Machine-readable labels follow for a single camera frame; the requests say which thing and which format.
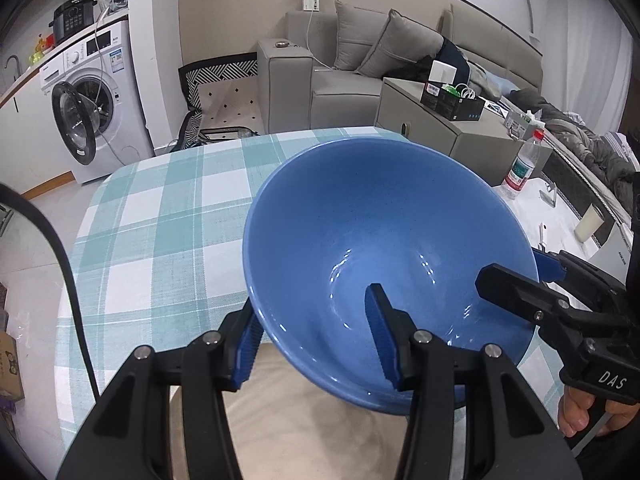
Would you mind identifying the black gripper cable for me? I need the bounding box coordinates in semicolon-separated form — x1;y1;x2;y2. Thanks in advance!
0;182;99;397

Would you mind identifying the clear black-trimmed bag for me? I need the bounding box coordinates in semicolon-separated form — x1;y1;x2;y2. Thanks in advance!
199;126;257;142

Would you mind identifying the white marble table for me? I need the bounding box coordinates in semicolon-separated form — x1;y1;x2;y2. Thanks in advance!
490;170;640;321

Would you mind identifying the printed cardboard box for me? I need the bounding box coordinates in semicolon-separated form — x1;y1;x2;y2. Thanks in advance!
0;331;26;403

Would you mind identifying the black pressure cooker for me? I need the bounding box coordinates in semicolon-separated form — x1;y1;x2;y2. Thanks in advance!
50;0;99;44

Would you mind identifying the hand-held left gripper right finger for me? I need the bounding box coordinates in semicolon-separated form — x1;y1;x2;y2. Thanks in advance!
365;284;583;480

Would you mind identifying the person's right hand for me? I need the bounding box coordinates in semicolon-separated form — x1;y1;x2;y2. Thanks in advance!
557;389;640;437

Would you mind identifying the black white patterned rug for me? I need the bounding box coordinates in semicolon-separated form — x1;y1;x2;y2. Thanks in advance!
178;57;262;154

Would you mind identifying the open black box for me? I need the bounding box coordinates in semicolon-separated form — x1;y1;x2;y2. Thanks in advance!
420;82;487;122

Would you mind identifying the grey bedside cabinet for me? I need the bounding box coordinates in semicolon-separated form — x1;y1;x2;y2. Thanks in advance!
375;77;522;187

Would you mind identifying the grey duvet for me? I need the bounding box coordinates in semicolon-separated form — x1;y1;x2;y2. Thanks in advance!
515;87;640;202

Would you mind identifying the person's right forearm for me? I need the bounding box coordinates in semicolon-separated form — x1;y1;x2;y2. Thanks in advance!
575;427;640;480

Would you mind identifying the white flat box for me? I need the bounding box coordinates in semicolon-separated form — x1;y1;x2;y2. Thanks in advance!
428;60;457;85

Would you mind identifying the grey sofa cushion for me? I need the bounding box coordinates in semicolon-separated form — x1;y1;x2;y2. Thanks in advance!
357;9;444;79
334;0;392;74

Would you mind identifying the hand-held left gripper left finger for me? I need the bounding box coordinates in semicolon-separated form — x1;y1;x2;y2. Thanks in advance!
55;299;263;480

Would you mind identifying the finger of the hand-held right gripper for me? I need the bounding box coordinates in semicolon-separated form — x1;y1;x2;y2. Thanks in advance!
531;247;628;311
475;263;601;333

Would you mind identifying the clear plastic water bottle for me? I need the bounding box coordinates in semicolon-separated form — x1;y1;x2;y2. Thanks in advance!
501;129;546;201

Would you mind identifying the grey sofa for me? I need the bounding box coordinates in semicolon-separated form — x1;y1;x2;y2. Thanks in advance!
256;0;543;134

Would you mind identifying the white charging cable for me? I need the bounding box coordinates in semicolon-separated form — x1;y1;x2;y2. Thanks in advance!
304;5;334;69

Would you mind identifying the white cabinet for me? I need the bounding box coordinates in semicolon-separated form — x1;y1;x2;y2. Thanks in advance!
0;77;77;197

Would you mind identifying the white washing machine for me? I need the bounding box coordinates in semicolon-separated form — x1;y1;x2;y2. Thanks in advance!
39;20;154;186

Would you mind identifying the white cup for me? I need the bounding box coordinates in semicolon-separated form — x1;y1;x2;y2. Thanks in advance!
574;204;606;244

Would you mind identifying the blue bowl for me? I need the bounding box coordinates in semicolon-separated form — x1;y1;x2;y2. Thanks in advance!
242;138;541;416

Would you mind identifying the dark clothing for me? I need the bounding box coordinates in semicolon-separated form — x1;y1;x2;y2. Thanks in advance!
425;40;472;82

